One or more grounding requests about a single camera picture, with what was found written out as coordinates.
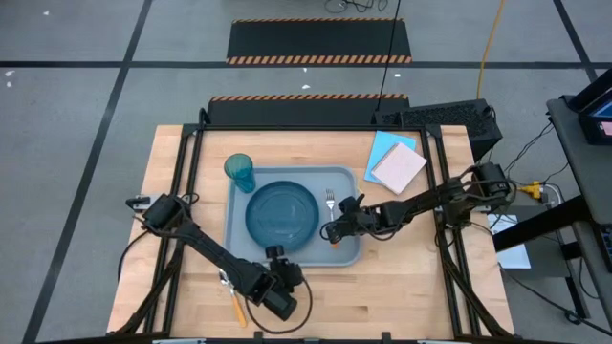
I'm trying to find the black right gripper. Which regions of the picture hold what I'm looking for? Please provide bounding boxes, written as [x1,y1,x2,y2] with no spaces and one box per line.
[320,192,384,246]

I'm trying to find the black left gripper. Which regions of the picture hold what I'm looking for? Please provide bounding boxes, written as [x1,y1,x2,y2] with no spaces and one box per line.
[259,245,306,322]

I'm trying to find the fork with orange-pink handle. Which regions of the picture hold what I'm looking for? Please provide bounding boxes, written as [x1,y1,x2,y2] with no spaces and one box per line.
[324,188,339,249]

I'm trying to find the dark blue round plate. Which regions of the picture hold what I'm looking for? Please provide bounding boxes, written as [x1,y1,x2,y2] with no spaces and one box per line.
[244,180,321,254]

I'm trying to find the spoon with orange handle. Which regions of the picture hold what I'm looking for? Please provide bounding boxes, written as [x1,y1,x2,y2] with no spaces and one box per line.
[218,269,249,330]

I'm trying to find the teal faceted plastic cup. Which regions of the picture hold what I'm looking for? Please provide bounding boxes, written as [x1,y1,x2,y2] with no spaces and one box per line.
[223,152,257,195]

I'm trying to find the grey plastic tray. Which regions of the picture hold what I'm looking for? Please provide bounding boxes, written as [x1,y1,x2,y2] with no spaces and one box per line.
[222,164,363,269]

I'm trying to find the pink notepad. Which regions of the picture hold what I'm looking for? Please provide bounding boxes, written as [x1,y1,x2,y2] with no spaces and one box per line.
[370,141,428,196]

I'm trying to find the blue notebook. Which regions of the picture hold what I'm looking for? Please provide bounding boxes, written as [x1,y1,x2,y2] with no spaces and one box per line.
[363,130,418,185]

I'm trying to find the white paper sheet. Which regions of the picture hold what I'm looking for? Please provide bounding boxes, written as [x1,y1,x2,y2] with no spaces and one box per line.
[487,213,533,270]

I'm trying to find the yellow power plug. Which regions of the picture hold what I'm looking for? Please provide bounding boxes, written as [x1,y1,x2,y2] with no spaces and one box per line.
[517,181,545,200]

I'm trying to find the grey side desk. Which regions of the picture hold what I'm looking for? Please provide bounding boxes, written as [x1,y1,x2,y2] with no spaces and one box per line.
[545,95,612,307]

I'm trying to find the black monitor on desk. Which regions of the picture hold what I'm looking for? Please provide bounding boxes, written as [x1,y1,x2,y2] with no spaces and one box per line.
[567,68,612,146]

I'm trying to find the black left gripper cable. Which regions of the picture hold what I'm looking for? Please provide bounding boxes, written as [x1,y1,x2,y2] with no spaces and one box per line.
[245,275,315,335]

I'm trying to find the black metal table frame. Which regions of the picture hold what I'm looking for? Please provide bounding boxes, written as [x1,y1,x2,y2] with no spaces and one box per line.
[107,108,515,344]

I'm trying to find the black striped cable ramp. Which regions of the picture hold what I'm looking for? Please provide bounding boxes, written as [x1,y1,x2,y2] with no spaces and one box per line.
[206,93,412,127]
[225,17,414,66]

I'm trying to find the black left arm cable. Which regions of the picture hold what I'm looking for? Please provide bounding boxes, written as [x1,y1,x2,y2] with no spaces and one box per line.
[117,227,153,284]

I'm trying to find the black hanging cable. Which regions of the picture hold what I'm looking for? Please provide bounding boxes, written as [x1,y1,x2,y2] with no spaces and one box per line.
[375,0,403,114]

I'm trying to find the coiled black floor cable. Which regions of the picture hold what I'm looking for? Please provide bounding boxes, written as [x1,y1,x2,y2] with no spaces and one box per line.
[323,0,389,14]

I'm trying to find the yellow hanging cable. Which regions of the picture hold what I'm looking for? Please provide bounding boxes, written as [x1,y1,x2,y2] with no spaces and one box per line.
[475,0,507,100]

